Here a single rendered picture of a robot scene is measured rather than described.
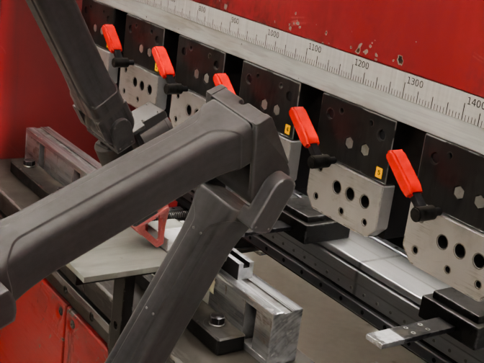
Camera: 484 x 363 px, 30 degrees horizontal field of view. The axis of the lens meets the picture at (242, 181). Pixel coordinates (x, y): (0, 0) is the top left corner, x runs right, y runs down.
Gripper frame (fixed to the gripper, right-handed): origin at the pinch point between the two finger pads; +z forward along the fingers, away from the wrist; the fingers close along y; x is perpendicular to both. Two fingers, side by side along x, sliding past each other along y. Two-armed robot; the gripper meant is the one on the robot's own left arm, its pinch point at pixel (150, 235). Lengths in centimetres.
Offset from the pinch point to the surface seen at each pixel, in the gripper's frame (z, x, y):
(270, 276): 164, -92, 155
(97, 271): -5.0, 12.4, -7.3
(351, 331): 164, -92, 101
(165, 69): -22.0, -16.2, 7.7
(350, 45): -32, -25, -33
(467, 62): -35, -26, -54
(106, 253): -2.9, 8.7, -1.7
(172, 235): 3.6, -4.2, 1.5
